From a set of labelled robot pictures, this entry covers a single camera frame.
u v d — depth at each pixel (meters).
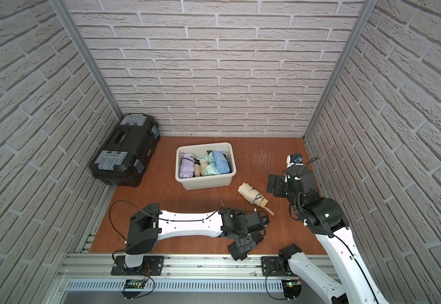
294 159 0.55
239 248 0.67
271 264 0.74
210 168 0.89
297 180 0.44
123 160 0.86
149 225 0.50
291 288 0.70
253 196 0.90
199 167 1.00
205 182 0.92
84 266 0.76
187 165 0.90
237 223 0.57
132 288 0.71
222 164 0.90
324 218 0.40
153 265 0.74
